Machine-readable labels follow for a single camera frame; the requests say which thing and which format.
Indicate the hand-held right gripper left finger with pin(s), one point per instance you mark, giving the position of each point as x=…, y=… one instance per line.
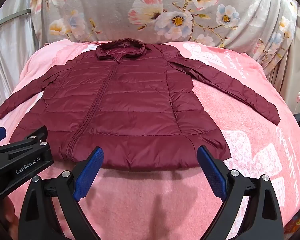
x=88, y=173

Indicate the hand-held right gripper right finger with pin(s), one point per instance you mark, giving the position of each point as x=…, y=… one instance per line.
x=212, y=172

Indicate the maroon puffer jacket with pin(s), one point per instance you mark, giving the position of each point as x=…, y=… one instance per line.
x=140, y=105

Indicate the person's left hand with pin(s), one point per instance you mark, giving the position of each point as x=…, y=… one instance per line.
x=11, y=220

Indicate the pink printed blanket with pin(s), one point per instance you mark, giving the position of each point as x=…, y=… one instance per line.
x=150, y=192

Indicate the white satin sheet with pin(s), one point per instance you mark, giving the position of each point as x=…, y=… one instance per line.
x=10, y=55

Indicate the grey floral quilt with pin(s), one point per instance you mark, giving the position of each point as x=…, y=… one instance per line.
x=115, y=5

